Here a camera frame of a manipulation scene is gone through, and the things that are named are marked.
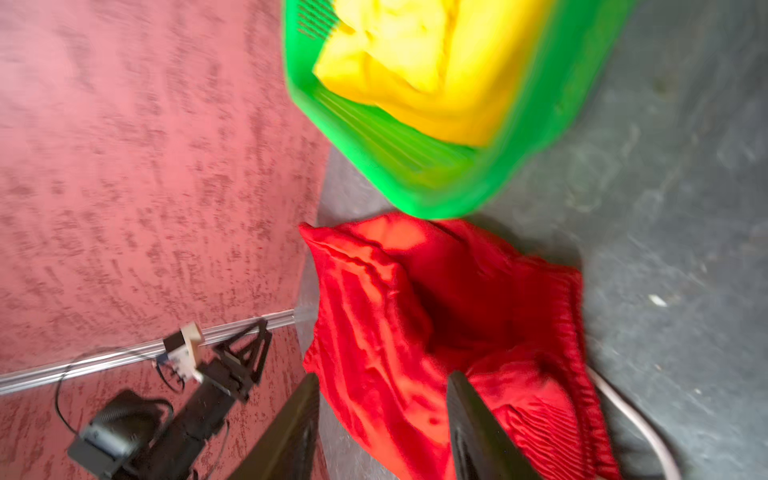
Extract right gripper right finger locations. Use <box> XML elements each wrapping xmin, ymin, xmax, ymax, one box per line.
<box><xmin>446</xmin><ymin>371</ymin><xmax>541</xmax><ymax>480</ymax></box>

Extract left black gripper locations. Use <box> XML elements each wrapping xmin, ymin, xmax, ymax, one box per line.
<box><xmin>197</xmin><ymin>319</ymin><xmax>272</xmax><ymax>403</ymax></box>

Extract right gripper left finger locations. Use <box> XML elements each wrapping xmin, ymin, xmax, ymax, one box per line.
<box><xmin>229</xmin><ymin>373</ymin><xmax>320</xmax><ymax>480</ymax></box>

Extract red shorts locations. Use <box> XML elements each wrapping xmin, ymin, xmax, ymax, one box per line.
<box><xmin>300</xmin><ymin>212</ymin><xmax>621</xmax><ymax>479</ymax></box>

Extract yellow shorts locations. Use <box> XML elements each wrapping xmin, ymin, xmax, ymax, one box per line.
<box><xmin>314</xmin><ymin>0</ymin><xmax>555</xmax><ymax>147</ymax></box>

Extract green plastic basket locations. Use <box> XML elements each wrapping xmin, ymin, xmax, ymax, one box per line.
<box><xmin>282</xmin><ymin>1</ymin><xmax>635</xmax><ymax>220</ymax></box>

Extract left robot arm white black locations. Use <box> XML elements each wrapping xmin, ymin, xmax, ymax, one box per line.
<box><xmin>67</xmin><ymin>319</ymin><xmax>272</xmax><ymax>479</ymax></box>

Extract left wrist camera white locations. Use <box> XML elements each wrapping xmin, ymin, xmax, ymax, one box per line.
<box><xmin>155</xmin><ymin>322</ymin><xmax>204</xmax><ymax>382</ymax></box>

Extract left aluminium corner post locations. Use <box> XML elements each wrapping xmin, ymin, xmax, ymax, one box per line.
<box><xmin>1</xmin><ymin>309</ymin><xmax>296</xmax><ymax>396</ymax></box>

